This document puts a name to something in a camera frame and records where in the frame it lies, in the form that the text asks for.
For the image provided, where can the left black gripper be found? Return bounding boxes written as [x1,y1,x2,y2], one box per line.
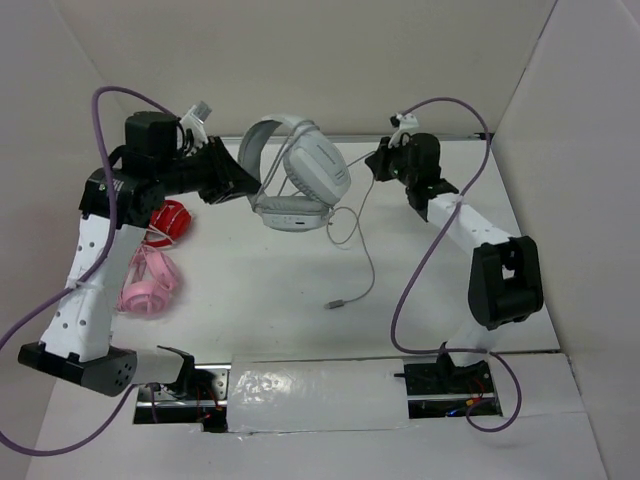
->
[156,136,264,205]

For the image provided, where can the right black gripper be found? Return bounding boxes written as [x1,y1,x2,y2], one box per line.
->
[367,135,418,186]

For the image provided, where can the white grey headphones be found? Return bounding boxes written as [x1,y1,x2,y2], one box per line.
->
[238,114,351,232]

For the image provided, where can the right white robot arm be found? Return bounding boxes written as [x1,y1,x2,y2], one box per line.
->
[365,133,544,394]

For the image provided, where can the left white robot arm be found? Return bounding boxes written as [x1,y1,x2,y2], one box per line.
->
[18,108,259,397]

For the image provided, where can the red headphones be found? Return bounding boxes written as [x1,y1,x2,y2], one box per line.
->
[144,200,193,248]

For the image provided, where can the pink headphones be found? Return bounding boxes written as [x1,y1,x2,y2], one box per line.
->
[116,244,181,316]

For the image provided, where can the white glossy cover panel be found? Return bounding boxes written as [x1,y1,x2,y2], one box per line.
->
[226,359,409,434]

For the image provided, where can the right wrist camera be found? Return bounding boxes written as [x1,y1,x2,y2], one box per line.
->
[388,113,419,148]

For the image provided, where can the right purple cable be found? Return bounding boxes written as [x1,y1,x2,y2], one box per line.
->
[390,96,523,432]

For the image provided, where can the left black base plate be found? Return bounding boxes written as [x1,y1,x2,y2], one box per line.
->
[137,363,231,406]

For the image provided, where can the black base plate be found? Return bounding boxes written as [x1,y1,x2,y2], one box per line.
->
[137,363,231,406]
[393,355,494,397]

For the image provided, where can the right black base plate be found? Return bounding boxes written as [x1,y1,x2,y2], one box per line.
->
[393,355,494,397]

